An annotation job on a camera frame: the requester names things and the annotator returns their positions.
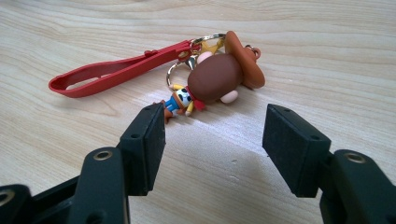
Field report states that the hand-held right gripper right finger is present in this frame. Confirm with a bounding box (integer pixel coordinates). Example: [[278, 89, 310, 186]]
[[262, 103, 396, 224]]

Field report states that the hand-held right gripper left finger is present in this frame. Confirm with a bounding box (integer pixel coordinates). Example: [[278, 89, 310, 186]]
[[66, 103, 167, 224]]

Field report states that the cowboy figure keychain red strap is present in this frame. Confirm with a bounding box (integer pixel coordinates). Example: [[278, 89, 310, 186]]
[[48, 30, 266, 125]]

